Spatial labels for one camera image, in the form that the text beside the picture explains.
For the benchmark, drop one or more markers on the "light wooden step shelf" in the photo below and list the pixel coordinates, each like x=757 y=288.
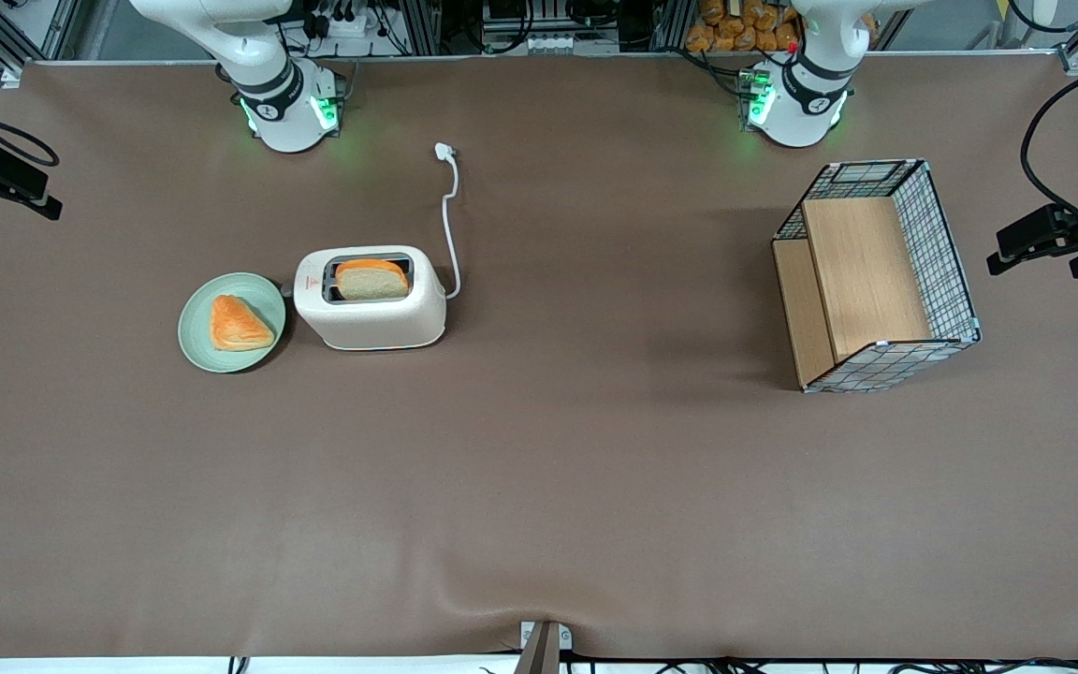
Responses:
x=862 y=271

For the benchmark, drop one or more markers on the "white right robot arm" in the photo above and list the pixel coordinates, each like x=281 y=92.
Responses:
x=286 y=122

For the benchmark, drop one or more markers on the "white two-slot toaster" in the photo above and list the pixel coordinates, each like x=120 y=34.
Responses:
x=375 y=323

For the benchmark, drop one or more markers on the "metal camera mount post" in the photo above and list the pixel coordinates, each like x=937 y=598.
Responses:
x=541 y=651

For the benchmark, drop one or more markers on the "bag of orange bread rolls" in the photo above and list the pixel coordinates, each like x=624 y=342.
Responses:
x=735 y=23

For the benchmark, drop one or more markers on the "orange triangular pastry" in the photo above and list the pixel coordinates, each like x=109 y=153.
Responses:
x=238 y=325

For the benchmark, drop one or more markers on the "pale green round plate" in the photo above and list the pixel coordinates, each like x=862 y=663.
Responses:
x=197 y=332

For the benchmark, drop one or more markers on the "bread slice with orange crust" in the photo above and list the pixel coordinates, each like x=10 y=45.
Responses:
x=371 y=281

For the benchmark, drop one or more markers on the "brown table cover sheet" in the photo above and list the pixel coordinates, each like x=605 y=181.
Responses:
x=595 y=487

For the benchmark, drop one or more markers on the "white power strip with plugs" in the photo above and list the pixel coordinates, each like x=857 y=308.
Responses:
x=344 y=21

